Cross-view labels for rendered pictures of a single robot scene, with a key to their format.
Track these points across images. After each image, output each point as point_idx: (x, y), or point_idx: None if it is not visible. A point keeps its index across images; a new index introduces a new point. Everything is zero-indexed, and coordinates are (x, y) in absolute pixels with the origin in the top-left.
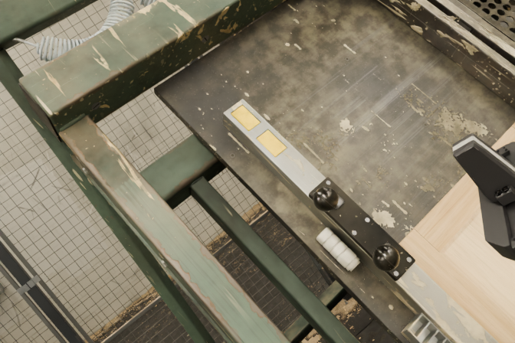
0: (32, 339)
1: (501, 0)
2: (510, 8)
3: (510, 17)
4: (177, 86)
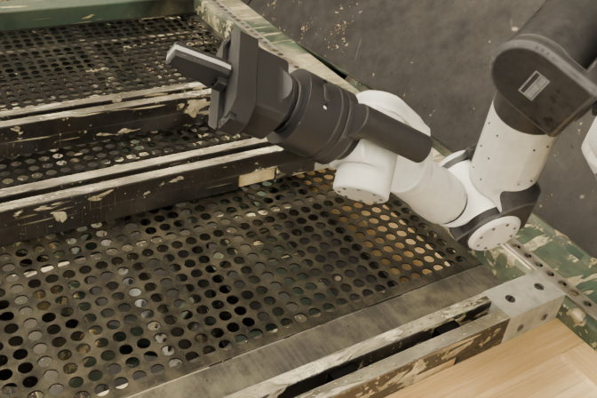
0: None
1: (11, 382)
2: (35, 376)
3: (52, 387)
4: None
